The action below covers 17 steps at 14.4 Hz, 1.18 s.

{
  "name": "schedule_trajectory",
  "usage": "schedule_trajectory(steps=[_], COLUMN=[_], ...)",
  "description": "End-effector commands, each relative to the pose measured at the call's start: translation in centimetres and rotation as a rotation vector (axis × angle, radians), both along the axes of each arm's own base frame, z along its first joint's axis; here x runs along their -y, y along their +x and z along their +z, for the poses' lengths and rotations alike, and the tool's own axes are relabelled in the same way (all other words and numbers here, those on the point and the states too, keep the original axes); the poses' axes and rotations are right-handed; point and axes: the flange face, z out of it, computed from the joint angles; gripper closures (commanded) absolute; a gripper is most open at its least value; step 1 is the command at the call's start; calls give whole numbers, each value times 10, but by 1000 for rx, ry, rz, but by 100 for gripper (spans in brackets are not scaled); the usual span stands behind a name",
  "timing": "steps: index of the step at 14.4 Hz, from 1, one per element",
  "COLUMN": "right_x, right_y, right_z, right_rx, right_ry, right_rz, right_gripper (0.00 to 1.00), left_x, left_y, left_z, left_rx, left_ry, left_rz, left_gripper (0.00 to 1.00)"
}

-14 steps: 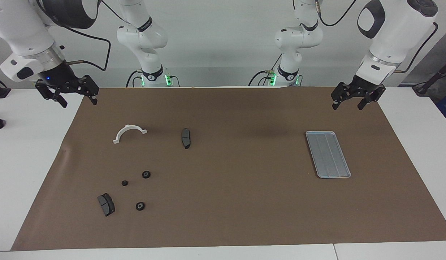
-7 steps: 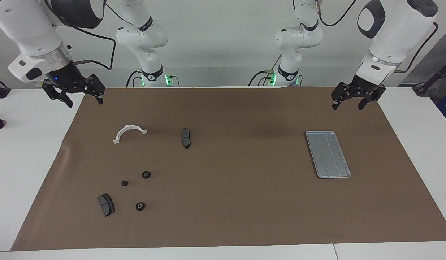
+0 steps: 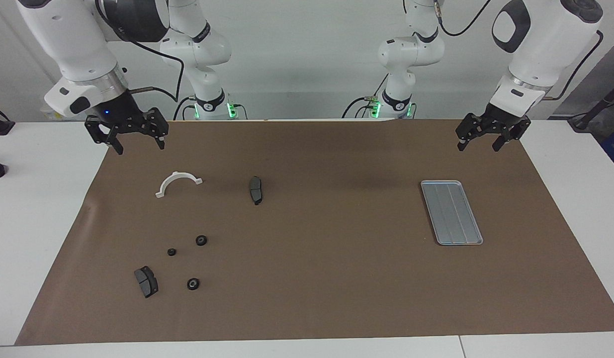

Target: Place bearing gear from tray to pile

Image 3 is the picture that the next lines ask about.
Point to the brown table mat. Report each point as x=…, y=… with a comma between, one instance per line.
x=336, y=288

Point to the black stand pole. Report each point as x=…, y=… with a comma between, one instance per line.
x=597, y=107

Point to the black table clamp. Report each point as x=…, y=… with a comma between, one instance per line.
x=1, y=127

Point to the silver metal tray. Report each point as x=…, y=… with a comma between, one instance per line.
x=451, y=214

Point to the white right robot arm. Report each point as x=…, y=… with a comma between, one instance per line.
x=63, y=40

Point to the long dark brake pad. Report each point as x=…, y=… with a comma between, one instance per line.
x=256, y=190

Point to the short grey brake pad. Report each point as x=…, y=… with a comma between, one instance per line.
x=146, y=282

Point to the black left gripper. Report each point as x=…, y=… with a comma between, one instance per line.
x=499, y=119

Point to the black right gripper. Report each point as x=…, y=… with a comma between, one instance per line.
x=120, y=113

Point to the white curved plastic bracket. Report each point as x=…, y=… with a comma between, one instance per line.
x=175, y=175

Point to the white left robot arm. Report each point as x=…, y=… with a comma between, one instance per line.
x=540, y=44

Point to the white wall socket box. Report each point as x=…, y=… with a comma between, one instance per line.
x=58, y=119

